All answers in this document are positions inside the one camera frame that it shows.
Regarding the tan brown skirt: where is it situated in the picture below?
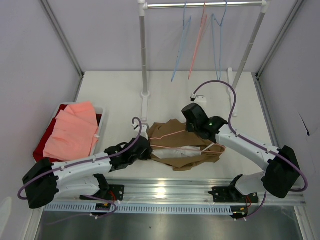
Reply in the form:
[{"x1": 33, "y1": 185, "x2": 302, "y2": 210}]
[{"x1": 147, "y1": 119, "x2": 223, "y2": 172}]

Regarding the aluminium frame post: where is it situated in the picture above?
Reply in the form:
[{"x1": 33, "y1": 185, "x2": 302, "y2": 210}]
[
  {"x1": 254, "y1": 0, "x2": 307, "y2": 78},
  {"x1": 38, "y1": 0, "x2": 85, "y2": 78}
]

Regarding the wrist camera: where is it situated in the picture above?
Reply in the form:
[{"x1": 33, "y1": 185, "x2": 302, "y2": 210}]
[
  {"x1": 132, "y1": 123, "x2": 149, "y2": 140},
  {"x1": 190, "y1": 93, "x2": 207, "y2": 106}
]

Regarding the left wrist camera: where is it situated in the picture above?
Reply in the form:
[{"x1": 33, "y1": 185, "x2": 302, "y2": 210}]
[{"x1": 132, "y1": 123, "x2": 149, "y2": 140}]

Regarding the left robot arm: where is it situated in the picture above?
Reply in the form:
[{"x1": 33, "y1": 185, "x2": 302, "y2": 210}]
[{"x1": 22, "y1": 136, "x2": 153, "y2": 209}]

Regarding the left blue wire hanger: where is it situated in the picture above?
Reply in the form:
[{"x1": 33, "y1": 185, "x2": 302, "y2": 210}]
[{"x1": 171, "y1": 1, "x2": 192, "y2": 82}]

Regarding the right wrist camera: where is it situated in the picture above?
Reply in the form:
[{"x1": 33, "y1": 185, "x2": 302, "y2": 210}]
[{"x1": 190, "y1": 93, "x2": 207, "y2": 106}]

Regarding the pink folded garment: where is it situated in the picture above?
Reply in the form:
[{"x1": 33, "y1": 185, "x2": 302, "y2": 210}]
[{"x1": 42, "y1": 101, "x2": 101, "y2": 161}]

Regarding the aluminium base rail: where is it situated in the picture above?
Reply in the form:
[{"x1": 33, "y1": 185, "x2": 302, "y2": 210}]
[{"x1": 57, "y1": 176, "x2": 307, "y2": 207}]

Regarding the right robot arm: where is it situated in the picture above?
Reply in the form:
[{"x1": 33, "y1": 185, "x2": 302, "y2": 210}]
[{"x1": 181, "y1": 103, "x2": 300, "y2": 202}]

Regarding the pink wire hanger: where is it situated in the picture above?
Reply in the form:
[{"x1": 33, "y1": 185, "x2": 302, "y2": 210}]
[
  {"x1": 149, "y1": 130, "x2": 226, "y2": 154},
  {"x1": 188, "y1": 1, "x2": 207, "y2": 80}
]

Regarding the blue wire hanger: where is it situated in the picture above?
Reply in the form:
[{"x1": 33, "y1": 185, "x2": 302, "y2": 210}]
[
  {"x1": 171, "y1": 1, "x2": 192, "y2": 82},
  {"x1": 210, "y1": 0, "x2": 229, "y2": 82}
]

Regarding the white clothes rack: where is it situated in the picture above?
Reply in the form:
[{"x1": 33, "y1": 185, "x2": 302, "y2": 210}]
[{"x1": 137, "y1": 0, "x2": 271, "y2": 122}]

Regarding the perforated cable tray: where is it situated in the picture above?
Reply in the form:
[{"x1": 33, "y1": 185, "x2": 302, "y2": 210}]
[{"x1": 44, "y1": 202, "x2": 233, "y2": 216}]

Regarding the left aluminium frame post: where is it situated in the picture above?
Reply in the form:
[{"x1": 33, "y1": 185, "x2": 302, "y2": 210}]
[{"x1": 38, "y1": 0, "x2": 85, "y2": 78}]

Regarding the right blue wire hanger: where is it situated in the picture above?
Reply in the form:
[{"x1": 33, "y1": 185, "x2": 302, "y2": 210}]
[{"x1": 210, "y1": 0, "x2": 229, "y2": 82}]

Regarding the right aluminium frame post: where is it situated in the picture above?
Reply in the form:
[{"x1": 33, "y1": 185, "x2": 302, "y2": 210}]
[{"x1": 254, "y1": 0, "x2": 307, "y2": 78}]

